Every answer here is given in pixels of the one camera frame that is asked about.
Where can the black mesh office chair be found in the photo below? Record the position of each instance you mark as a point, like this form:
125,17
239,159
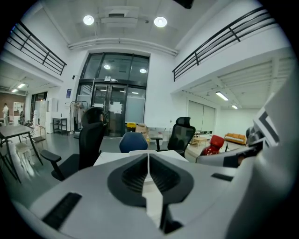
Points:
180,137

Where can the orange sofa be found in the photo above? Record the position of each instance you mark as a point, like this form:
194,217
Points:
235,138

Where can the blue shell chair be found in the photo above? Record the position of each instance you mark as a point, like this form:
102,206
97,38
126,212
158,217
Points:
133,142

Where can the black shelf cart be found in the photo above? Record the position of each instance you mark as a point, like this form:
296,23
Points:
60,123

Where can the white cabinet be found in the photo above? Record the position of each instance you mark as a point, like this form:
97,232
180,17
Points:
50,114

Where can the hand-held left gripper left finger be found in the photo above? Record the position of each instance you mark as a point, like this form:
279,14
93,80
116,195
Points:
130,177

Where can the clothes rack with garments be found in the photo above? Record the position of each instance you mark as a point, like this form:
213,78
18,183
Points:
78,112

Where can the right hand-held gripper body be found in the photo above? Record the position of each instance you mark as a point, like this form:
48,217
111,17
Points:
264,186

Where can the black balcony railing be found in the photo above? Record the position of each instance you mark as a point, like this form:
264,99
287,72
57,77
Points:
224,38
35,50

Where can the short tube ceiling light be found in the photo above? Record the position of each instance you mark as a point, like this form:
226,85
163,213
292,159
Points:
234,107

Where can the glass entrance door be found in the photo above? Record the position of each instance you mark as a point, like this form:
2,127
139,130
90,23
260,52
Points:
116,93

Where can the white water dispenser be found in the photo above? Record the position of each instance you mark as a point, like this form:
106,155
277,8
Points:
37,120

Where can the wooden chair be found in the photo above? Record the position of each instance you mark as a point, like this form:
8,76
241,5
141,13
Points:
39,136

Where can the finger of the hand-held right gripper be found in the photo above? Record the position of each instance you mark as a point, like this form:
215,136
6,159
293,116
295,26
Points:
215,160

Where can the red lounge chair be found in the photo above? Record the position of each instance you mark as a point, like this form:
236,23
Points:
213,145

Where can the yellow bin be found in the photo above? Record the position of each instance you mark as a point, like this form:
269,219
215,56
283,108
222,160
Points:
131,127

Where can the round ceiling light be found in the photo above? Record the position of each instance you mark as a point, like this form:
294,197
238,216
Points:
160,22
88,20

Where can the low wooden coffee table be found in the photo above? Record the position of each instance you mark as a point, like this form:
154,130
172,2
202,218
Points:
198,140

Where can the black high-back office chair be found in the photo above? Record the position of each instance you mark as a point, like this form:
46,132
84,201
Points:
91,140

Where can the blue wall poster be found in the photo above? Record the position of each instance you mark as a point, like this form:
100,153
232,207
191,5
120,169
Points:
69,93

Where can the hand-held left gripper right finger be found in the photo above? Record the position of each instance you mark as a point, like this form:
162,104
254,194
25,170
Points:
168,179

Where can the white stool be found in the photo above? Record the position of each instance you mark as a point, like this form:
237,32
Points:
23,154

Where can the long tube ceiling light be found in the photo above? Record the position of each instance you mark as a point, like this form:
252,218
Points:
222,96

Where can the grey table with black legs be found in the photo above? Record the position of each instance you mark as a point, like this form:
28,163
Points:
14,131

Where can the cardboard box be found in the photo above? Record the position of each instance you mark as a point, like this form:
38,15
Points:
142,129

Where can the ceiling air conditioner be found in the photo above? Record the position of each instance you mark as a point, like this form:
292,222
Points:
119,16

